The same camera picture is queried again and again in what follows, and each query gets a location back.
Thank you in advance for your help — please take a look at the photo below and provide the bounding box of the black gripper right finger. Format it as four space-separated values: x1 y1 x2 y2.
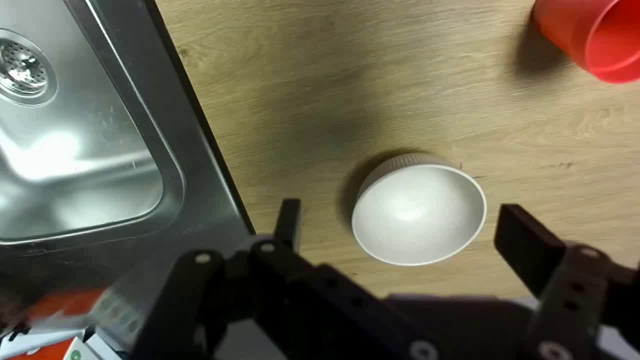
491 203 640 360

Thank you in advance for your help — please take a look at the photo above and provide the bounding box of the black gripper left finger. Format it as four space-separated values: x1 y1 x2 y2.
131 197 442 360

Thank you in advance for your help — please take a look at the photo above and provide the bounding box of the orange plastic cup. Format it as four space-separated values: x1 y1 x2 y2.
530 0 640 87

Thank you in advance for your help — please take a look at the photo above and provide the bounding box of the white ribbed bowl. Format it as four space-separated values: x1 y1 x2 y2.
350 150 490 268

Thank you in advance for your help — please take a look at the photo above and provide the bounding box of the red and white box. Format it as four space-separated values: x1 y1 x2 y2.
0 290 146 360

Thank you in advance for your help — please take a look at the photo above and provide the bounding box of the stainless steel sink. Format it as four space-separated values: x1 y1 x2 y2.
0 0 256 348

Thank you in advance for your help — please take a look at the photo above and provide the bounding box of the metal sink drain strainer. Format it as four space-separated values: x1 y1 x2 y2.
0 28 57 108

